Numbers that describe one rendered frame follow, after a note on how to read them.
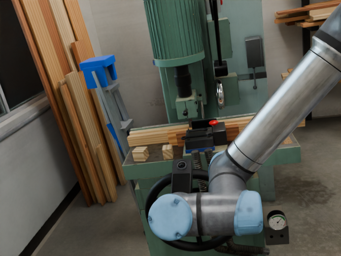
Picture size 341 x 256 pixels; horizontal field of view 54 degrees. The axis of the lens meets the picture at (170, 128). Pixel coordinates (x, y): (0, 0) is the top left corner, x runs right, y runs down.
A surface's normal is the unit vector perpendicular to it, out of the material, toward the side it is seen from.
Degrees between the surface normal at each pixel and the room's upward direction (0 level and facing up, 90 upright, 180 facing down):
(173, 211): 59
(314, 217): 0
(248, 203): 30
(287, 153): 90
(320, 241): 0
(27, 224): 90
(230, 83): 90
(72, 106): 87
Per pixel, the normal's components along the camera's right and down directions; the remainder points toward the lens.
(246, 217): -0.12, -0.07
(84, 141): 0.96, -0.12
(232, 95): -0.10, 0.38
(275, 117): -0.46, 0.12
